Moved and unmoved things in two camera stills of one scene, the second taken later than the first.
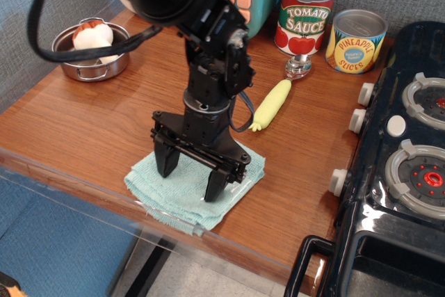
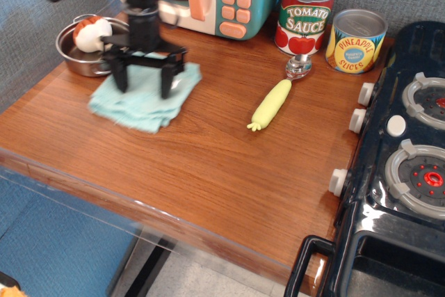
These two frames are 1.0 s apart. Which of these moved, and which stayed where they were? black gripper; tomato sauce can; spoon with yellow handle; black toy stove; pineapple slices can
Moved: black gripper
Stayed: pineapple slices can; spoon with yellow handle; tomato sauce can; black toy stove
